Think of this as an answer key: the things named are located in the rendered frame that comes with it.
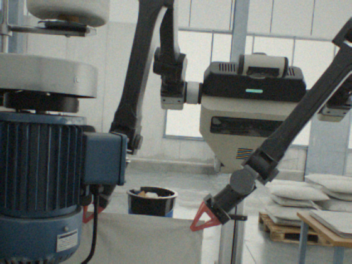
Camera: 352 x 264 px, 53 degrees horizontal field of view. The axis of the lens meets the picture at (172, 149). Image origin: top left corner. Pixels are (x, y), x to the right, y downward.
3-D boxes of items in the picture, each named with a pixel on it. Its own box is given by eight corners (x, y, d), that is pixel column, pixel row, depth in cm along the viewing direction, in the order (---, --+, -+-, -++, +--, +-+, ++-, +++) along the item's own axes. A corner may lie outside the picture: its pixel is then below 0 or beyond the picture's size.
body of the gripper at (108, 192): (82, 194, 88) (97, 168, 88) (92, 186, 98) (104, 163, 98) (105, 207, 88) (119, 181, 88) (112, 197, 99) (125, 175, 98)
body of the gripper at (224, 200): (209, 205, 88) (231, 185, 88) (204, 196, 98) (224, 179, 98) (225, 224, 88) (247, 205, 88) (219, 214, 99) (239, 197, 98)
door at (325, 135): (342, 184, 897) (352, 100, 878) (344, 185, 887) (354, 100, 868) (303, 181, 897) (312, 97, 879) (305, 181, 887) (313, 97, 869)
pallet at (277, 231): (345, 228, 489) (346, 218, 488) (376, 250, 408) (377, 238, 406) (258, 220, 494) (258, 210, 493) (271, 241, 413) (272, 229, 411)
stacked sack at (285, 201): (295, 198, 482) (297, 188, 481) (314, 210, 416) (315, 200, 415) (264, 195, 483) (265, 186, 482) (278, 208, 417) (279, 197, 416)
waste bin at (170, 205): (173, 251, 358) (178, 188, 353) (172, 273, 307) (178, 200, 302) (126, 247, 359) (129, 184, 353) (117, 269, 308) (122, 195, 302)
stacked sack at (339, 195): (347, 193, 480) (348, 184, 479) (374, 205, 414) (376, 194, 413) (315, 191, 480) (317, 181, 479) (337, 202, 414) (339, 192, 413)
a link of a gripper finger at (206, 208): (183, 222, 91) (210, 198, 91) (182, 215, 98) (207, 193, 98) (200, 242, 91) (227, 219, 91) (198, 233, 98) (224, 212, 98)
